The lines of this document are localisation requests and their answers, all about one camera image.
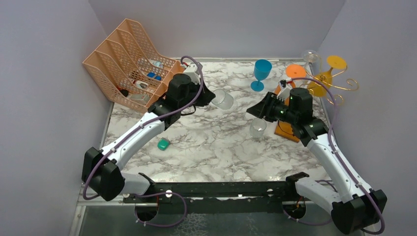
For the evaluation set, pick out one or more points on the blue plastic wine glass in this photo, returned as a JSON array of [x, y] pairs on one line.
[[262, 69]]

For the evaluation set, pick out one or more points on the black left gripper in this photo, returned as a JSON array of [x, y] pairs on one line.
[[206, 97]]

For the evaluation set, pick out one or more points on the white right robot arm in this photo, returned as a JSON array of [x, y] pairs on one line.
[[354, 205]]

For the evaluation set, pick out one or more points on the yellow plastic wine glass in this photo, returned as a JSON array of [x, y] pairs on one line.
[[337, 66]]

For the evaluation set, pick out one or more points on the peach plastic file organizer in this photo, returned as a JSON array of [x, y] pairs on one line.
[[120, 64]]

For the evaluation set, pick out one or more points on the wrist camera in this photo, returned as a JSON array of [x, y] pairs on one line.
[[286, 86], [194, 72]]

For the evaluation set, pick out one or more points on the wooden rack base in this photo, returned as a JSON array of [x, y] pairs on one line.
[[284, 129]]

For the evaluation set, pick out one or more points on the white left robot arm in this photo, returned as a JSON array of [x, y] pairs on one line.
[[102, 168]]

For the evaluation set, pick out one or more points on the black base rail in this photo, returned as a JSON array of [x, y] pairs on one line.
[[216, 197]]

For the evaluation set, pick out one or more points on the clear wine glass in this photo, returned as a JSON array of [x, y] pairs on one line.
[[310, 56]]

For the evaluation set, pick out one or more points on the orange plastic wine glass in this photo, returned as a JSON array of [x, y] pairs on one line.
[[292, 71]]

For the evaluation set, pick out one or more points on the clear tumbler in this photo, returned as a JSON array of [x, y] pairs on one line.
[[257, 128], [222, 100]]

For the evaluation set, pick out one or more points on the grey box in organizer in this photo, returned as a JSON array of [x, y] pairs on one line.
[[142, 99]]

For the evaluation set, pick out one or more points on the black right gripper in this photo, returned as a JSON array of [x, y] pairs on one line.
[[263, 109]]

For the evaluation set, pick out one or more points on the blue item in organizer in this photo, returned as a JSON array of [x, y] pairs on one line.
[[154, 76]]

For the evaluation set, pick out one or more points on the gold wire glass rack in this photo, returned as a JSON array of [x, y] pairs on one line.
[[351, 84]]

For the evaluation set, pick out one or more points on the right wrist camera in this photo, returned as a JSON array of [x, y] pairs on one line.
[[286, 86]]

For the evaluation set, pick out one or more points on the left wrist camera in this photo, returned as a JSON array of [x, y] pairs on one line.
[[194, 72]]

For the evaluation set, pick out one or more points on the green small box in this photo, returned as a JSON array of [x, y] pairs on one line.
[[163, 144]]

